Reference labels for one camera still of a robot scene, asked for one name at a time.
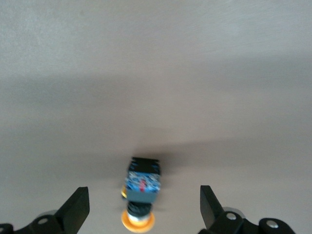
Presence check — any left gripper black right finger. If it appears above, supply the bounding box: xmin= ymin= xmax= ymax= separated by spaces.
xmin=198 ymin=185 xmax=259 ymax=234

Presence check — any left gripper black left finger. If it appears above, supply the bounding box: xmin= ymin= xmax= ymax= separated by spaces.
xmin=14 ymin=186 xmax=90 ymax=234

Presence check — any yellow push button switch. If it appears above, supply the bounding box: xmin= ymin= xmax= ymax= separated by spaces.
xmin=120 ymin=156 xmax=162 ymax=234

